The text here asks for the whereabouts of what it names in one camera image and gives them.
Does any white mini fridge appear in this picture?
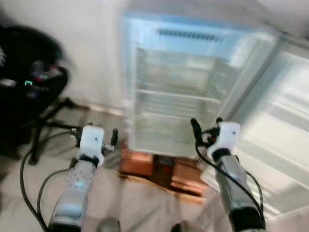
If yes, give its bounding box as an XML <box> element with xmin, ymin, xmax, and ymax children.
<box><xmin>121</xmin><ymin>11</ymin><xmax>309</xmax><ymax>222</ymax></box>

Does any orange brick base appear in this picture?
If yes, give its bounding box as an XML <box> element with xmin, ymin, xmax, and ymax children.
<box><xmin>117</xmin><ymin>144</ymin><xmax>209</xmax><ymax>204</ymax></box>

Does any dark robot right leg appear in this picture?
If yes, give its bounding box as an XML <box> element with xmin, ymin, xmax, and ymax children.
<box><xmin>171</xmin><ymin>221</ymin><xmax>195</xmax><ymax>232</ymax></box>

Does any black machine on stand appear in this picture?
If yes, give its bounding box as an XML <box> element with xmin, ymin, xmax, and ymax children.
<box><xmin>0</xmin><ymin>24</ymin><xmax>91</xmax><ymax>166</ymax></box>

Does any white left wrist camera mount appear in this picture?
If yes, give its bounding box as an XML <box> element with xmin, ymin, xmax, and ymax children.
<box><xmin>78</xmin><ymin>125</ymin><xmax>106</xmax><ymax>166</ymax></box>

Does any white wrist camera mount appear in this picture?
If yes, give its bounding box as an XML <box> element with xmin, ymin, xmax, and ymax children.
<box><xmin>211</xmin><ymin>121</ymin><xmax>241</xmax><ymax>156</ymax></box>
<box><xmin>78</xmin><ymin>125</ymin><xmax>106</xmax><ymax>166</ymax></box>

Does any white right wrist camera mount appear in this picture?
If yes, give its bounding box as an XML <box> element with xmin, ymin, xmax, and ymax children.
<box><xmin>211</xmin><ymin>121</ymin><xmax>241</xmax><ymax>156</ymax></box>

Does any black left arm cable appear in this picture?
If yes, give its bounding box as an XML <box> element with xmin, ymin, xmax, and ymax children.
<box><xmin>19</xmin><ymin>128</ymin><xmax>81</xmax><ymax>232</ymax></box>

